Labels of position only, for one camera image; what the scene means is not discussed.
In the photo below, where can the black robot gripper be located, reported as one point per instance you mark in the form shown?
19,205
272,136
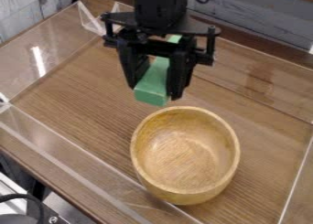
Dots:
188,42

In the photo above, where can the green rectangular block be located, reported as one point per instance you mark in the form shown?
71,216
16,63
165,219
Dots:
150,89

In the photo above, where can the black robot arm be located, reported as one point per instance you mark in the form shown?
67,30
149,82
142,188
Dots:
159,13

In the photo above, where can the brown wooden bowl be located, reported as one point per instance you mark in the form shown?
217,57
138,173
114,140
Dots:
185,153

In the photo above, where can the clear acrylic corner bracket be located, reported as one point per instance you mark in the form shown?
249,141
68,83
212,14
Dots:
90,22

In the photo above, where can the clear acrylic enclosure walls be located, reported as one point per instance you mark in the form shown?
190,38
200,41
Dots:
70,116

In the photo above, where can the black metal table frame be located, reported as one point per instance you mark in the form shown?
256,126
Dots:
28,202

